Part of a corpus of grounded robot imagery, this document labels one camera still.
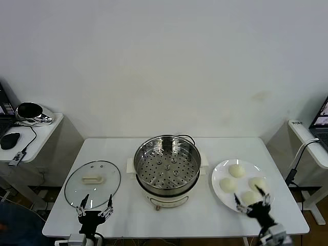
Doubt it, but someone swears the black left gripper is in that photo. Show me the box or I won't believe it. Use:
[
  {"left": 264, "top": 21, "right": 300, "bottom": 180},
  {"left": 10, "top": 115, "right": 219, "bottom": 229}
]
[{"left": 75, "top": 194, "right": 114, "bottom": 235}]

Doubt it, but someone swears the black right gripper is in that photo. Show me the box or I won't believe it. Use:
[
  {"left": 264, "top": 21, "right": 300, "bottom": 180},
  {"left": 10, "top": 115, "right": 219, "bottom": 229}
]
[{"left": 233, "top": 184, "right": 279, "bottom": 229}]

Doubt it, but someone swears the white steamed baozi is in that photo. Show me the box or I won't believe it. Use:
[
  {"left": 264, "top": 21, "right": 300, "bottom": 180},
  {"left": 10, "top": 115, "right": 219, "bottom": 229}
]
[
  {"left": 248, "top": 176, "right": 269, "bottom": 193},
  {"left": 228, "top": 163, "right": 246, "bottom": 178},
  {"left": 219, "top": 177, "right": 238, "bottom": 193},
  {"left": 241, "top": 190, "right": 262, "bottom": 207}
]

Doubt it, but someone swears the glass lid with cream handle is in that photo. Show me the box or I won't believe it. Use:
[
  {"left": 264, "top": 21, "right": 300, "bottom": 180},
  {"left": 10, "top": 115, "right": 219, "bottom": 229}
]
[{"left": 64, "top": 160, "right": 121, "bottom": 208}]

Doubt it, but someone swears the perforated steel steamer basket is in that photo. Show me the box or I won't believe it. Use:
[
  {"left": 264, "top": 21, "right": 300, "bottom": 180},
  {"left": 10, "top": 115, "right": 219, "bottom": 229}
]
[{"left": 133, "top": 134, "right": 202, "bottom": 192}]

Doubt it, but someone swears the white round plate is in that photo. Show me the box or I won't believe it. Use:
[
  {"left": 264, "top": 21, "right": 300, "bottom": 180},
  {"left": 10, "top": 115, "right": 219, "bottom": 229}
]
[{"left": 211, "top": 159, "right": 275, "bottom": 215}]

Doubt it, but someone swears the cream electric cooker base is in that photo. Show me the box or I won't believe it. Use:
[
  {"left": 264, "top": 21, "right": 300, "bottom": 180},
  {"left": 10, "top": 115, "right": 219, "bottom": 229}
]
[{"left": 126, "top": 150, "right": 210, "bottom": 210}]

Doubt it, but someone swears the dark blue clothing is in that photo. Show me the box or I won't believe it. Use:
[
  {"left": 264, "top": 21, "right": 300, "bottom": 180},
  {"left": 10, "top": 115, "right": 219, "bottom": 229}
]
[{"left": 0, "top": 203, "right": 46, "bottom": 246}]

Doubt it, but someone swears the white side desk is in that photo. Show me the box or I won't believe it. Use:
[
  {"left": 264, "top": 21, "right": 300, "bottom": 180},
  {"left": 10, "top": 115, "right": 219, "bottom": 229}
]
[
  {"left": 0, "top": 112, "right": 85, "bottom": 211},
  {"left": 266, "top": 119, "right": 328, "bottom": 226}
]

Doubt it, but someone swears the grey usb hub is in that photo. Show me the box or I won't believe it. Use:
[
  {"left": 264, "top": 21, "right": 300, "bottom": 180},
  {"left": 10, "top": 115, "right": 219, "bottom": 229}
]
[{"left": 9, "top": 151, "right": 27, "bottom": 167}]

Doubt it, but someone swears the black laptop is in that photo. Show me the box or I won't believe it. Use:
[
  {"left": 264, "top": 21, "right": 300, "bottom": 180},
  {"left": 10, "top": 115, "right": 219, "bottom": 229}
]
[
  {"left": 309, "top": 96, "right": 328, "bottom": 152},
  {"left": 0, "top": 81, "right": 20, "bottom": 138}
]

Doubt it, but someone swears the black computer mouse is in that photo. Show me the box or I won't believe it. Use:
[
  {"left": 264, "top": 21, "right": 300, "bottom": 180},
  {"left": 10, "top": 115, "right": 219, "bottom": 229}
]
[{"left": 0, "top": 132, "right": 21, "bottom": 150}]

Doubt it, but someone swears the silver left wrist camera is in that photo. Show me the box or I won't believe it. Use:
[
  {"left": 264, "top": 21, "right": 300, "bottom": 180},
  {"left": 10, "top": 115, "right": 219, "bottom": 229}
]
[{"left": 68, "top": 234, "right": 87, "bottom": 245}]

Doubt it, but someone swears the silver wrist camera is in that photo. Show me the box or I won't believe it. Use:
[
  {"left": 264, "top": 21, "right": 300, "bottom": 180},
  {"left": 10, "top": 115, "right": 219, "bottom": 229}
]
[
  {"left": 68, "top": 234, "right": 87, "bottom": 245},
  {"left": 269, "top": 222, "right": 288, "bottom": 241}
]

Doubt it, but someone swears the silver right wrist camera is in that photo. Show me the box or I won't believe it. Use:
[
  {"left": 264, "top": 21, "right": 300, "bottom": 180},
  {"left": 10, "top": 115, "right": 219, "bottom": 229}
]
[{"left": 269, "top": 222, "right": 288, "bottom": 241}]

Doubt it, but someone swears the black cable with adapter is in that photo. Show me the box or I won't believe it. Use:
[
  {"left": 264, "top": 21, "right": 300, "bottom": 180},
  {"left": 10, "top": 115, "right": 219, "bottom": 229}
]
[{"left": 285, "top": 139, "right": 321, "bottom": 185}]

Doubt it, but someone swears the white charger cable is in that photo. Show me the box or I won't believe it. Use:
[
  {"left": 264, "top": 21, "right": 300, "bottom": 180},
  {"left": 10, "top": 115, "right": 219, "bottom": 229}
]
[{"left": 293, "top": 138, "right": 320, "bottom": 170}]

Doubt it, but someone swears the black cooker power cord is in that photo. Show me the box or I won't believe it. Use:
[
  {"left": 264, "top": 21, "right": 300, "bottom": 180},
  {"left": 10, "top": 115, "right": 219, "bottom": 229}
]
[{"left": 176, "top": 133, "right": 196, "bottom": 147}]

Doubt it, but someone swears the thin black hub cable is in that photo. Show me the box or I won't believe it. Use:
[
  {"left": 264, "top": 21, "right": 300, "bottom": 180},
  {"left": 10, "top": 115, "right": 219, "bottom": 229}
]
[{"left": 14, "top": 122, "right": 37, "bottom": 154}]

